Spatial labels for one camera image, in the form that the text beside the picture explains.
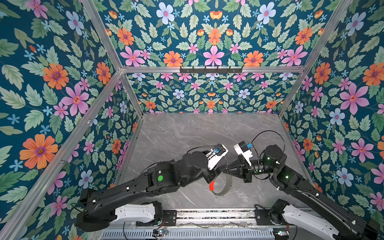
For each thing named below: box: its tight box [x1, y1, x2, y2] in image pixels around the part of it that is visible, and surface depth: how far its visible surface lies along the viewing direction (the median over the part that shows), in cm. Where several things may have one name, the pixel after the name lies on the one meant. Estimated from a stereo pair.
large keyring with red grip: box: [209, 173, 233, 196], surface depth 62 cm
